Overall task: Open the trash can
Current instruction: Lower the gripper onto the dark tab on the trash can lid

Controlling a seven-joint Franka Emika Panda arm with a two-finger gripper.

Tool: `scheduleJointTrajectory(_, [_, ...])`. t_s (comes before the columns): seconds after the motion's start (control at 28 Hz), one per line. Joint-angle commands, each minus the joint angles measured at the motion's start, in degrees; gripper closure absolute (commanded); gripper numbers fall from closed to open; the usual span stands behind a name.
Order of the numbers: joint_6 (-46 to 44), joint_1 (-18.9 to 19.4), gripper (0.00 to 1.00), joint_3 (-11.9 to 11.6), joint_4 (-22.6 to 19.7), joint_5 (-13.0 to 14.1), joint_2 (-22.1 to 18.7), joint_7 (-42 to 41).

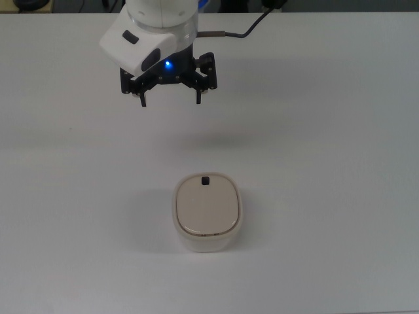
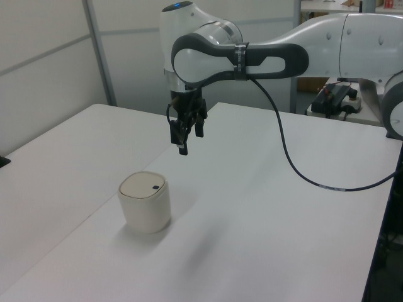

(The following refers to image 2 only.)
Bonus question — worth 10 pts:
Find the white side desk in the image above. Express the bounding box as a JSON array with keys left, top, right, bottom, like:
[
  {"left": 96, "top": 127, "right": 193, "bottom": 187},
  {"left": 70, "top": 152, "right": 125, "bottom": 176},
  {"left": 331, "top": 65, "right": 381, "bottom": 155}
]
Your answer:
[{"left": 304, "top": 94, "right": 384, "bottom": 127}]

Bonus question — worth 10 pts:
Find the black power adapter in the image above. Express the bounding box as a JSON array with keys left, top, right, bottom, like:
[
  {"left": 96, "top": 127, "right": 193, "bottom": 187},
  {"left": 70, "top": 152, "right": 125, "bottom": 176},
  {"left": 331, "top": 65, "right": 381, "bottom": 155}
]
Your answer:
[{"left": 314, "top": 84, "right": 351, "bottom": 118}]

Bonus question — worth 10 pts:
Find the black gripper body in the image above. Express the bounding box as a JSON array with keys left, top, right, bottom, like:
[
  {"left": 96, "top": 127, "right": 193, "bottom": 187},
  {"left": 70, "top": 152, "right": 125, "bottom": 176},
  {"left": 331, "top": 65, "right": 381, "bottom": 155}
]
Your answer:
[{"left": 169, "top": 87, "right": 208, "bottom": 123}]

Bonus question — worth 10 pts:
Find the brown cardboard box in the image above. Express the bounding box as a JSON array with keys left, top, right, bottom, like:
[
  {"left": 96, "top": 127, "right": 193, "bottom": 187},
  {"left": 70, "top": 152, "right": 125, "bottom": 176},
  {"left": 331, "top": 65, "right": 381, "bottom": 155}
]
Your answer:
[{"left": 297, "top": 77, "right": 326, "bottom": 92}]

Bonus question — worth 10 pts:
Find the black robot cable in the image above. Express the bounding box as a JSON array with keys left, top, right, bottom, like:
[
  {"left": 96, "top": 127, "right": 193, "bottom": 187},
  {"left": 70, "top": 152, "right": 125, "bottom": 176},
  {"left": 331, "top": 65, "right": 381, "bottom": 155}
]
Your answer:
[{"left": 246, "top": 78, "right": 396, "bottom": 192}]

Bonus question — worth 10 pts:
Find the black cable strap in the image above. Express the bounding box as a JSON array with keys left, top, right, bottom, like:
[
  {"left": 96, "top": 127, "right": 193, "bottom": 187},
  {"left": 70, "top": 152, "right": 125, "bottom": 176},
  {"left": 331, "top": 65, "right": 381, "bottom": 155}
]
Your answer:
[{"left": 233, "top": 43, "right": 251, "bottom": 82}]

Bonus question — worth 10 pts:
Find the small white lidded bin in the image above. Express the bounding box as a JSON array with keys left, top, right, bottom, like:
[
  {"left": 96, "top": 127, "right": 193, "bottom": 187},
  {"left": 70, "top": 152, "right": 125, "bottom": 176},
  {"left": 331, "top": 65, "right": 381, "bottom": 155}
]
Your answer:
[{"left": 118, "top": 171, "right": 172, "bottom": 235}]

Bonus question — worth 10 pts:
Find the white power strip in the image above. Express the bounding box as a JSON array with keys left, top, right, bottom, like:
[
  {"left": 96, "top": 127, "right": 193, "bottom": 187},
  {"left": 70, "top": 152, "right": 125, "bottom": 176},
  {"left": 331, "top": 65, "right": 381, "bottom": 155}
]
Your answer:
[{"left": 310, "top": 93, "right": 362, "bottom": 121}]

